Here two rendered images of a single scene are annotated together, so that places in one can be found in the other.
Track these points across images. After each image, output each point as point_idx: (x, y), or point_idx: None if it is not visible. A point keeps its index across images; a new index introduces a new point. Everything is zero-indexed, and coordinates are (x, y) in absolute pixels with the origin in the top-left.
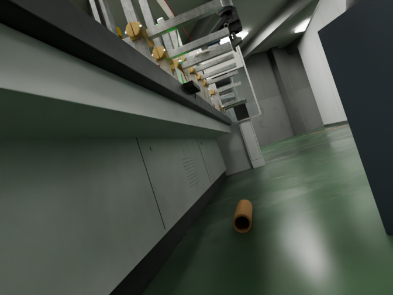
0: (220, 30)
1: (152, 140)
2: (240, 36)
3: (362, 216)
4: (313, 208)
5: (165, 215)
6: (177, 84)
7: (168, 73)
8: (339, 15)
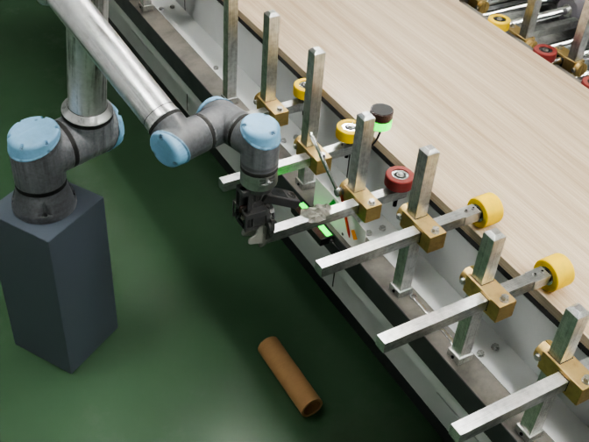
0: (228, 174)
1: None
2: (243, 229)
3: (138, 362)
4: (200, 404)
5: (342, 287)
6: (283, 185)
7: None
8: (82, 188)
